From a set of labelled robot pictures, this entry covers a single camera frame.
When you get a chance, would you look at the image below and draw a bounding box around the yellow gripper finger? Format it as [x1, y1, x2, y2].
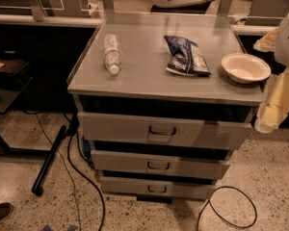
[254, 67, 289, 134]
[253, 28, 278, 52]

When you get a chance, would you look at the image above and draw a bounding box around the grey drawer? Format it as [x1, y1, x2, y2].
[78, 112, 251, 150]
[100, 176, 216, 200]
[92, 150, 229, 179]

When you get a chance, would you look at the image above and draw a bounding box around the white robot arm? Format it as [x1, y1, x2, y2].
[254, 13, 289, 134]

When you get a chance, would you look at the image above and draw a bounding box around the grey drawer cabinet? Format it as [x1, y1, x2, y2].
[66, 11, 268, 201]

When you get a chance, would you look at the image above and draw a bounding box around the grey bottom drawer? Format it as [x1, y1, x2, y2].
[100, 176, 216, 200]

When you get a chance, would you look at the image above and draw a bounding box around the grey top drawer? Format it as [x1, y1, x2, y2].
[78, 112, 251, 150]

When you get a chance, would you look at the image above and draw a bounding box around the white bowl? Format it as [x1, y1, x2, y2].
[222, 53, 271, 84]

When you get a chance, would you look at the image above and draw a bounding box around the black office chair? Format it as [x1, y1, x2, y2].
[150, 0, 216, 14]

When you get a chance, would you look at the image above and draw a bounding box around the blue chip bag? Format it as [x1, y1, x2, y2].
[164, 36, 211, 77]

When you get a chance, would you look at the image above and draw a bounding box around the clear plastic water bottle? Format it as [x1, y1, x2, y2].
[104, 34, 122, 75]

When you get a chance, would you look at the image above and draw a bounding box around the black side table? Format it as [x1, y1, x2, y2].
[0, 59, 32, 114]

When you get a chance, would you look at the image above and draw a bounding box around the black table leg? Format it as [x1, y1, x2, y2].
[31, 125, 66, 196]

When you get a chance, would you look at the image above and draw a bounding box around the dark shoe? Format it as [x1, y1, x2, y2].
[0, 202, 13, 222]

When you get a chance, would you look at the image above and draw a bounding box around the black looped cable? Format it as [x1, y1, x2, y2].
[196, 185, 258, 231]

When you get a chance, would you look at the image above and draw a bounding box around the black floor cable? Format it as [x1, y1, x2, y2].
[66, 132, 106, 231]

